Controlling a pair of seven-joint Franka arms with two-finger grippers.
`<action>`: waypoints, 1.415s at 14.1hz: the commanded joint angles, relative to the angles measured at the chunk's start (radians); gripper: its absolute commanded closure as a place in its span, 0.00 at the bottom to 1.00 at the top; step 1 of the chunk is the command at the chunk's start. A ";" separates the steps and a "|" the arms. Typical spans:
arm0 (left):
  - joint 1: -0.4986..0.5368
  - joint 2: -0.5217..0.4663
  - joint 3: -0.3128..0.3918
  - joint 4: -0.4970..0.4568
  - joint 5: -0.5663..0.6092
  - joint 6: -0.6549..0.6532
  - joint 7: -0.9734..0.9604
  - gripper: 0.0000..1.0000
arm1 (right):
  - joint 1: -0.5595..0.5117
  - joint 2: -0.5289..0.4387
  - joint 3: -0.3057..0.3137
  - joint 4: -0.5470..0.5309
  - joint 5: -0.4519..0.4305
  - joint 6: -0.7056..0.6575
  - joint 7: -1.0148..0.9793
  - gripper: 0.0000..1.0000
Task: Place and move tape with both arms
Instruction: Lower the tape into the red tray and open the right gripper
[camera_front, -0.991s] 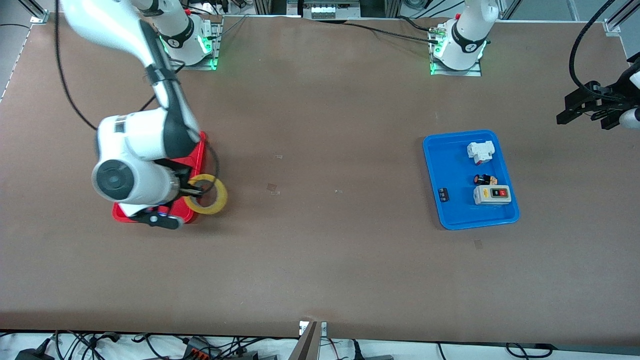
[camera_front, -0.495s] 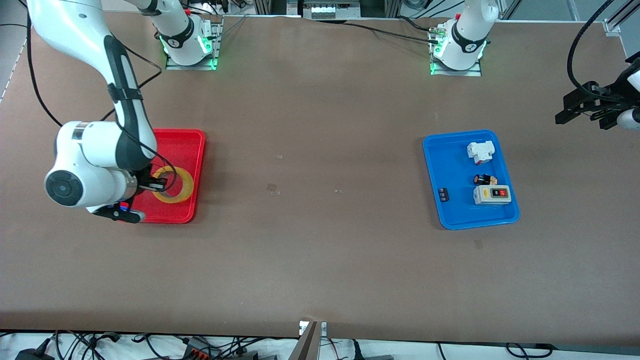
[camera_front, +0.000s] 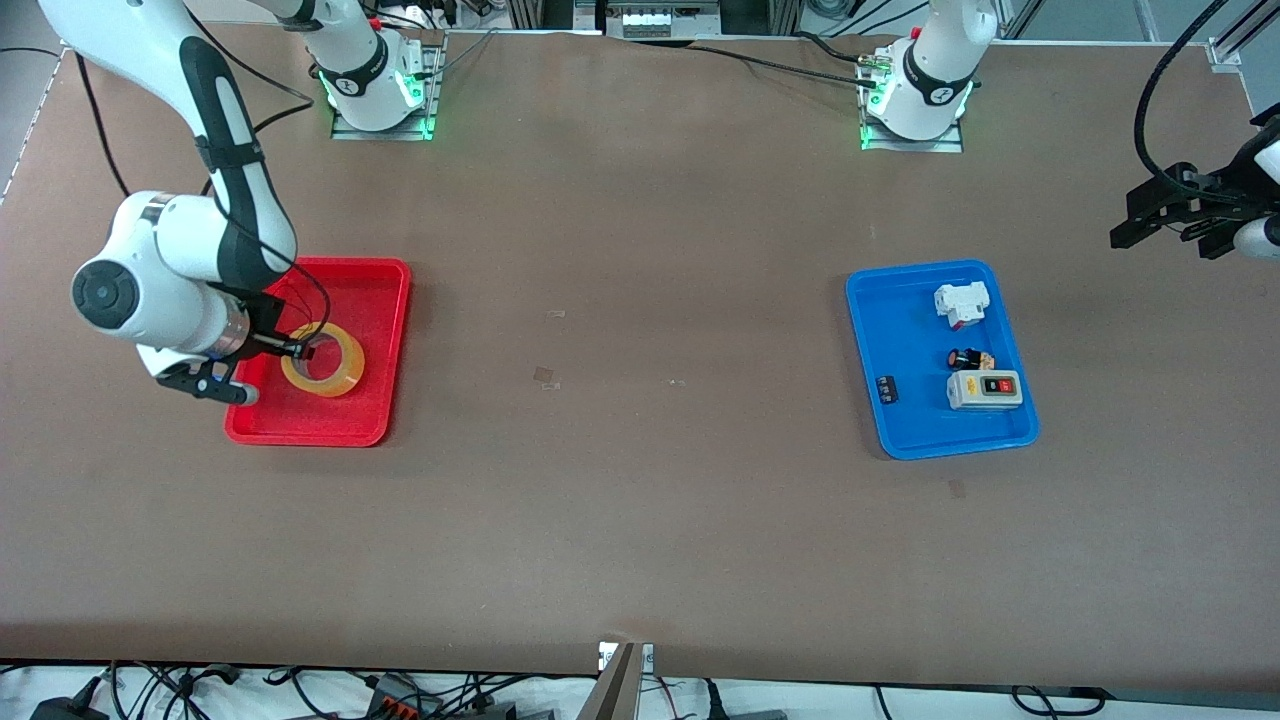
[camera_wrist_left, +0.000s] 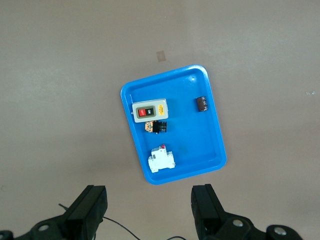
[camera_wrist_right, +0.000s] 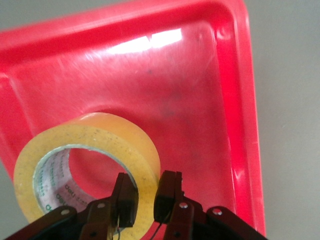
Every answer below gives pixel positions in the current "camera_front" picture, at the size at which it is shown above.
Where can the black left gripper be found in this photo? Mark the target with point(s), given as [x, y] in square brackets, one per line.
[1222, 195]

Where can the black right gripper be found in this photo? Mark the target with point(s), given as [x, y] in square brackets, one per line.
[266, 322]

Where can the yellow clear tape roll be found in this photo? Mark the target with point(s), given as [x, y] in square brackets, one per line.
[345, 380]

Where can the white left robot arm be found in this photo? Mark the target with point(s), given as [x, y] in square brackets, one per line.
[935, 70]

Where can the red plastic tray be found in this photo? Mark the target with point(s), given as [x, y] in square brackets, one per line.
[345, 420]

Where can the white circuit breaker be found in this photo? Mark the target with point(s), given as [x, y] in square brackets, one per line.
[960, 303]

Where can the black red push button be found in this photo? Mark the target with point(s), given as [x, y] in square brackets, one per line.
[968, 359]

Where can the blue plastic tray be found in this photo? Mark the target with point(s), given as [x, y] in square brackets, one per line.
[910, 420]

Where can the small black terminal block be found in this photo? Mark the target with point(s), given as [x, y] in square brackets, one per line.
[887, 389]

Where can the black power adapter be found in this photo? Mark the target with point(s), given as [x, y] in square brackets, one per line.
[65, 710]

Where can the white power strip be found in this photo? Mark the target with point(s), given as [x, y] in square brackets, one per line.
[665, 22]

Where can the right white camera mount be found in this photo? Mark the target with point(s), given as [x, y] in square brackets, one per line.
[160, 358]

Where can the metal corner bracket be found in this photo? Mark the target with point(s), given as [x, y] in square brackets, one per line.
[1225, 55]

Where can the grey switch box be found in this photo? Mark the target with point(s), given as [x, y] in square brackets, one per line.
[983, 391]

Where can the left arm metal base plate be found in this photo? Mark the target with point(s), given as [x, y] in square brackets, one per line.
[915, 145]

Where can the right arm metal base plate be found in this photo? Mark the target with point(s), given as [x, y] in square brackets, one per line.
[436, 100]

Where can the metal camera bracket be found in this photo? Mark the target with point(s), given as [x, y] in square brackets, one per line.
[620, 685]

